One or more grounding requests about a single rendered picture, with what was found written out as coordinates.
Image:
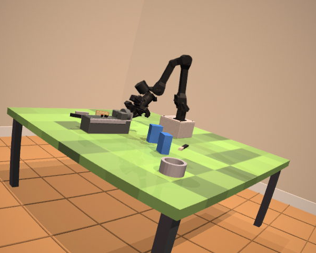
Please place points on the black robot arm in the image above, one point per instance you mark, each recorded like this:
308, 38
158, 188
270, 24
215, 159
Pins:
185, 62

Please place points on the grey hollow cylinder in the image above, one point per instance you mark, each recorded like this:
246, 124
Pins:
172, 167

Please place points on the blue rectangular block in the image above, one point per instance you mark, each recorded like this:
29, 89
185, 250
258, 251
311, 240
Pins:
164, 143
153, 133

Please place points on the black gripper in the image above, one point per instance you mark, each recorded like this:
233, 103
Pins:
138, 110

